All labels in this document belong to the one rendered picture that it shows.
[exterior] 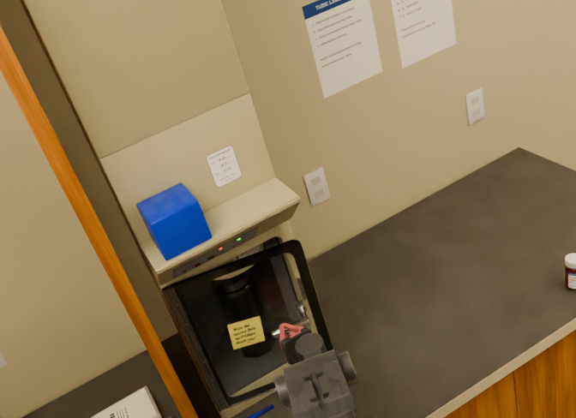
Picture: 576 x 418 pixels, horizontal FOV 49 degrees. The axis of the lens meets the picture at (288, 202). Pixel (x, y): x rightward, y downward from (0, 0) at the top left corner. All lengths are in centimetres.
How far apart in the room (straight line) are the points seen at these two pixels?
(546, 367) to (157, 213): 111
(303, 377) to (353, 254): 119
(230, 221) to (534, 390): 98
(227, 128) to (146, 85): 19
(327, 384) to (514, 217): 133
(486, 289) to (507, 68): 83
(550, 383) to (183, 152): 117
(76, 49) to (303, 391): 69
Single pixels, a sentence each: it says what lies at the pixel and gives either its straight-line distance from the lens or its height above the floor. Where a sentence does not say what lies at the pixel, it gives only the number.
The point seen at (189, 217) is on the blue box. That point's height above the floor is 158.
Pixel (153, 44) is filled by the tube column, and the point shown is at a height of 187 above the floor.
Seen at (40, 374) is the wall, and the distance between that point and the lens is 198.
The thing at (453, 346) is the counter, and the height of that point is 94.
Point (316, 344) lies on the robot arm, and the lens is 126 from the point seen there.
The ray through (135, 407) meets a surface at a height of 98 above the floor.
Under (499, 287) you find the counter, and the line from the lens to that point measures 184.
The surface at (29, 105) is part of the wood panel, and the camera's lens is 110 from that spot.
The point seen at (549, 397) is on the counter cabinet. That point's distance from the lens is 195.
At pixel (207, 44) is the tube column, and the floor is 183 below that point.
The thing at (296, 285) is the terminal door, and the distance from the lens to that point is 144.
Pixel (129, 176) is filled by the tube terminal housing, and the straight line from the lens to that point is 126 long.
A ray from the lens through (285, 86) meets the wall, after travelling 182.
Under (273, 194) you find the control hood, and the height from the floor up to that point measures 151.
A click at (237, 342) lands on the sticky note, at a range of 150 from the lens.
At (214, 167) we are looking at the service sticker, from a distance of 131.
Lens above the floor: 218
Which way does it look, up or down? 32 degrees down
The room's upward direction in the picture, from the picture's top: 17 degrees counter-clockwise
